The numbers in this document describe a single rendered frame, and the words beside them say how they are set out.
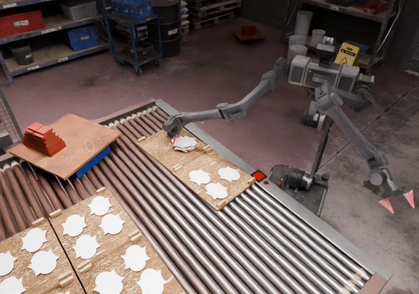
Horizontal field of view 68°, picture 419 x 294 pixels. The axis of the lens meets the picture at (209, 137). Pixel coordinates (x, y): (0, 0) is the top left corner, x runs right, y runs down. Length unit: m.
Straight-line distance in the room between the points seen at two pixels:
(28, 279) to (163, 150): 1.06
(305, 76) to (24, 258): 1.85
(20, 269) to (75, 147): 0.78
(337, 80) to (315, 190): 1.26
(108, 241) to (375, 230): 2.33
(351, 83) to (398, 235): 1.69
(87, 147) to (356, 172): 2.74
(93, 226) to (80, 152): 0.53
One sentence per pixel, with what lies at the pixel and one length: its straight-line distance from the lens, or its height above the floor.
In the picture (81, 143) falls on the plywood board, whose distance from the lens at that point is 2.23.
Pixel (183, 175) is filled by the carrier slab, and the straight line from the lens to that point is 2.01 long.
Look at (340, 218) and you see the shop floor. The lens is 3.21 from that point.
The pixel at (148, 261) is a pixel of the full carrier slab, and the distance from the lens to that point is 1.67.
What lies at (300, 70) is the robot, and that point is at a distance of 2.08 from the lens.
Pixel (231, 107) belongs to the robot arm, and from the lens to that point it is 1.73.
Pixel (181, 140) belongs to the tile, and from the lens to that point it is 2.19.
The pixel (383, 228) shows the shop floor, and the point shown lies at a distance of 3.31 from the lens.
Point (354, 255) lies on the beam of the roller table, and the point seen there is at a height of 0.92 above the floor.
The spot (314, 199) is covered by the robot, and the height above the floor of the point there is 0.24.
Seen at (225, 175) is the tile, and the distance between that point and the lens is 2.00.
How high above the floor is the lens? 2.37
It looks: 39 degrees down
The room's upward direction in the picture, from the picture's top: 1 degrees clockwise
